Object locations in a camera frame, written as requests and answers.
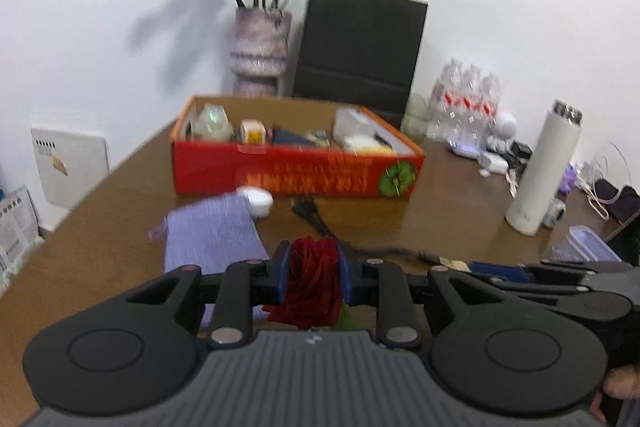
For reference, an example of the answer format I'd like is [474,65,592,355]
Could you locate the red artificial rose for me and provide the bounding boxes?
[262,236,358,331]

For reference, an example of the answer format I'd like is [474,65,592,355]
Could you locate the black cable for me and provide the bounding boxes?
[290,196,471,270]

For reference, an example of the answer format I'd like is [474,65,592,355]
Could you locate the white earbud case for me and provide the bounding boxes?
[235,186,274,219]

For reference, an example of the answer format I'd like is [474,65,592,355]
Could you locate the purple knitted cloth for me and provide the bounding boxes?
[148,193,269,325]

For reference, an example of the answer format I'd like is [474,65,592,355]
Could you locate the yellow white plush toy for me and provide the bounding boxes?
[343,134,397,156]

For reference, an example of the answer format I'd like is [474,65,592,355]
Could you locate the navy blue pouch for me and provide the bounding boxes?
[271,127,318,148]

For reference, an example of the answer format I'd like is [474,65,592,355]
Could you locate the pale round object in box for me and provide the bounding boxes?
[192,104,234,143]

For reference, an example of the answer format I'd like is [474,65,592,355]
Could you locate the person's hand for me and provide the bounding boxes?
[603,365,640,400]

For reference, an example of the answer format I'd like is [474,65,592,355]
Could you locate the clear plastic container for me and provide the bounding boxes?
[550,225,622,262]

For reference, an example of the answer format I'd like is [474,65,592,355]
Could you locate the small white grey device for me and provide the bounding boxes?
[541,198,566,230]

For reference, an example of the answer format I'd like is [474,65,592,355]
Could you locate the white thermos bottle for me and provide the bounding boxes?
[504,100,582,236]

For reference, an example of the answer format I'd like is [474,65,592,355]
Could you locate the purple tissue pack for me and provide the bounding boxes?
[558,165,578,195]

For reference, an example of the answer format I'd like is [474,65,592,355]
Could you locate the clear bottle in box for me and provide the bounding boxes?
[332,107,375,143]

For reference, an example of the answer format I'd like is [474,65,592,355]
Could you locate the red cardboard box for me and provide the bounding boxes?
[170,95,425,198]

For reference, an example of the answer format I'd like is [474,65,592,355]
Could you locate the glass jar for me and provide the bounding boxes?
[400,93,428,143]

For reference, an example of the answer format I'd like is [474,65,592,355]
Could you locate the pack of water bottles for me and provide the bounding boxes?
[426,58,502,147]

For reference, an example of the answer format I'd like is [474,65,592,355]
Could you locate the black paper bag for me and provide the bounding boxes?
[292,0,428,128]

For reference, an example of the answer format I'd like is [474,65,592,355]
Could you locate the marbled flower vase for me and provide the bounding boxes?
[229,9,292,98]

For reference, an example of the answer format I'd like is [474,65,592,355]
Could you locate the blue printed boxes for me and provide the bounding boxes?
[0,185,40,274]

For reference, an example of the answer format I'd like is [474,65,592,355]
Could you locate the white wall panel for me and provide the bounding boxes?
[30,127,110,209]

